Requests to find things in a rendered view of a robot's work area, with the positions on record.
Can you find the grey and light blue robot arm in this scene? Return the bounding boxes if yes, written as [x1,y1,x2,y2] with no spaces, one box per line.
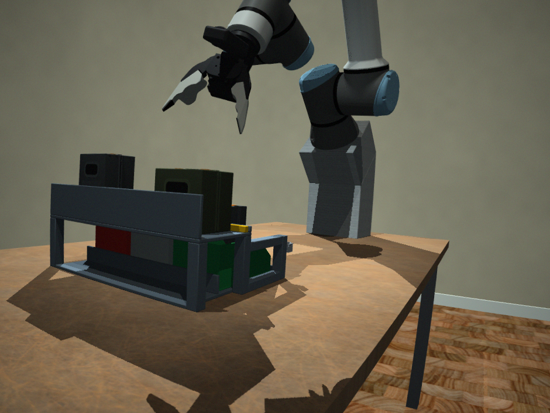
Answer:
[203,0,400,150]

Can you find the yellow flat bar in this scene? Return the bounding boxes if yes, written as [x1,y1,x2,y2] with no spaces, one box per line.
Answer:
[231,224,248,233]

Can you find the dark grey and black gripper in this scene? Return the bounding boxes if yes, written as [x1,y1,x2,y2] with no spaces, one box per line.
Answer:
[162,30,260,134]

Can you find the olive green case with orange latches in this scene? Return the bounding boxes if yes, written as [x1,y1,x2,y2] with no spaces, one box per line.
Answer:
[154,168,233,234]

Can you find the green open bin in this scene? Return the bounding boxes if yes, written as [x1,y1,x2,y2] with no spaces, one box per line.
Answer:
[173,240,271,291]

